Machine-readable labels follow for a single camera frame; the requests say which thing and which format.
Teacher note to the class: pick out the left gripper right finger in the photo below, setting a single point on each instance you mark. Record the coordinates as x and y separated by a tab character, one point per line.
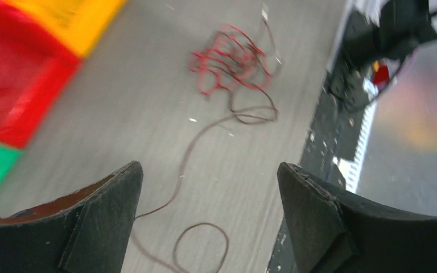
386	239

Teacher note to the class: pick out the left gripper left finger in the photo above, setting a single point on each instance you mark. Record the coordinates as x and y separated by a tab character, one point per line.
85	231

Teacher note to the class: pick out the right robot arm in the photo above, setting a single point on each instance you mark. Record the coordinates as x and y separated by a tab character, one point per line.
403	26

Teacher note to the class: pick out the red plastic bin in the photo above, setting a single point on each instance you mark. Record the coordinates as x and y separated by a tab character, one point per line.
34	69

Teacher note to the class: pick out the yellow plastic bin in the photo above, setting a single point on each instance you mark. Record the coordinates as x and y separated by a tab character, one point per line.
78	24

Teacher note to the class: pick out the slotted cable duct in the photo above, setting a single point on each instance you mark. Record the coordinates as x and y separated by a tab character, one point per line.
351	169

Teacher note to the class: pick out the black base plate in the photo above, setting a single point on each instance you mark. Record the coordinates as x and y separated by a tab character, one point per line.
328	132

